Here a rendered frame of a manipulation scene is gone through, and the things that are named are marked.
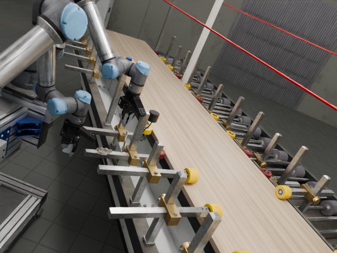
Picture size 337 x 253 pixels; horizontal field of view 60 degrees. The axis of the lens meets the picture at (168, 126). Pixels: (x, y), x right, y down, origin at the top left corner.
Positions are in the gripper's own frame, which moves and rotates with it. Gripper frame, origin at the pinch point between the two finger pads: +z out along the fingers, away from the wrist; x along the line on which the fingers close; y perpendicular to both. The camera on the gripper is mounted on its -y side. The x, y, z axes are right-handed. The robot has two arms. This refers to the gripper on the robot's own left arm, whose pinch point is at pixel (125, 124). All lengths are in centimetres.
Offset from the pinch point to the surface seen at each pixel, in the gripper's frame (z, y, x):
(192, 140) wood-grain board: 11, -9, -55
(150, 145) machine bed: 20.8, 3.6, -31.1
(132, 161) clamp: 15.9, -13.2, -2.3
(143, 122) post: -5.8, -6.7, -5.8
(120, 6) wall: 34, 572, -384
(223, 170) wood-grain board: 11, -40, -53
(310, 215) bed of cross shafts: 29, -87, -120
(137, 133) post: 1.7, -6.3, -4.7
